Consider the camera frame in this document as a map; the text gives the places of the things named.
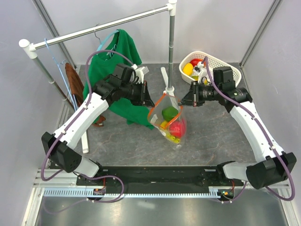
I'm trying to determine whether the yellow green mango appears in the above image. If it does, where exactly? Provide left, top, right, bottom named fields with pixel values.
left=191, top=76, right=208, bottom=85

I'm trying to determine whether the aluminium frame rail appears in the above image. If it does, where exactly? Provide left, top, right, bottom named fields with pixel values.
left=32, top=168, right=290, bottom=189

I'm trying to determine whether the slotted cable duct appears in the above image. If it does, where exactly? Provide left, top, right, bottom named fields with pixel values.
left=43, top=188, right=221, bottom=199

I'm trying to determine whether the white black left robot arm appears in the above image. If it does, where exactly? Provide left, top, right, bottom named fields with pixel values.
left=41, top=64, right=154, bottom=185

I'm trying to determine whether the blue shirt hanger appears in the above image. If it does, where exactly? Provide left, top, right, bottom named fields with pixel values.
left=94, top=24, right=119, bottom=51

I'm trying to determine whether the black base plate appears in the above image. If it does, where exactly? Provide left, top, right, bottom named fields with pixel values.
left=75, top=164, right=245, bottom=196

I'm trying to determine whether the light blue hanger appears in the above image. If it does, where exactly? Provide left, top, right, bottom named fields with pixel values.
left=44, top=38, right=78, bottom=111

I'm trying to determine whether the green bell pepper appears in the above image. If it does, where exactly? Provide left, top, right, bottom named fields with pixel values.
left=161, top=106, right=178, bottom=122

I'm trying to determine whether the green shirt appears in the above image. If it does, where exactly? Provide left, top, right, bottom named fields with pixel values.
left=83, top=29, right=154, bottom=129

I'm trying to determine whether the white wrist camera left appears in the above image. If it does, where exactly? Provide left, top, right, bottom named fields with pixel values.
left=132, top=64, right=149, bottom=83

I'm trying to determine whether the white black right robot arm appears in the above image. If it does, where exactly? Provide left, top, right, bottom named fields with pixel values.
left=180, top=66, right=296, bottom=189

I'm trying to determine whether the brown towel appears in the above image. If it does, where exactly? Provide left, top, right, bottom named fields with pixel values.
left=64, top=63, right=105, bottom=128

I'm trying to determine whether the white plastic basket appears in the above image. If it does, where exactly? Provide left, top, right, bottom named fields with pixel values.
left=179, top=51, right=242, bottom=87

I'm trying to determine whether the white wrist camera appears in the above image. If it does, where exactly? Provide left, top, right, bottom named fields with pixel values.
left=132, top=64, right=149, bottom=83
left=192, top=62, right=207, bottom=77

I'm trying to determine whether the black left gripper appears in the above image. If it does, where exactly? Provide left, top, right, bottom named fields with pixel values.
left=121, top=81, right=155, bottom=108

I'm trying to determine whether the red apple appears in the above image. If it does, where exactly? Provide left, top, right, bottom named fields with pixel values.
left=169, top=119, right=186, bottom=138

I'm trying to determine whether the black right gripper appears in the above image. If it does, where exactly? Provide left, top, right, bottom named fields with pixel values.
left=178, top=81, right=222, bottom=107

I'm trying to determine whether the yellow lemon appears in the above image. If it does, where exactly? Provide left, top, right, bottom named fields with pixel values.
left=182, top=63, right=194, bottom=76

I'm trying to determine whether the white clothes rack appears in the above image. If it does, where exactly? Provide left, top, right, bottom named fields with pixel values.
left=18, top=0, right=178, bottom=154

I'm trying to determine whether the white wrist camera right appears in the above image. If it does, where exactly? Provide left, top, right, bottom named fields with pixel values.
left=192, top=62, right=207, bottom=77

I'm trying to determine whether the clear zip top bag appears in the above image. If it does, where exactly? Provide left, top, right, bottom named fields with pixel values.
left=147, top=93, right=187, bottom=149

